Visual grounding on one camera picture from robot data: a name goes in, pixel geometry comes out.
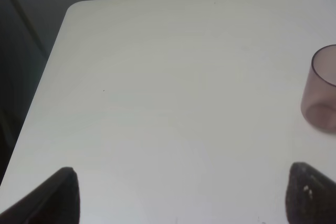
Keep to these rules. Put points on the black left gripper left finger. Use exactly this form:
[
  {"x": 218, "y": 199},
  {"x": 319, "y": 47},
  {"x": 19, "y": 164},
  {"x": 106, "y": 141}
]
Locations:
[{"x": 56, "y": 200}]

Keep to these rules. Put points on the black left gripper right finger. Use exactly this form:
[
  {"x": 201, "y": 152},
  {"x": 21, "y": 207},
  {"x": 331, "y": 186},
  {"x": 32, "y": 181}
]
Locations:
[{"x": 310, "y": 195}]

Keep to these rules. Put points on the pink translucent plastic cup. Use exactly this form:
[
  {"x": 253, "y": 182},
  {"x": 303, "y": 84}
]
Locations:
[{"x": 318, "y": 100}]

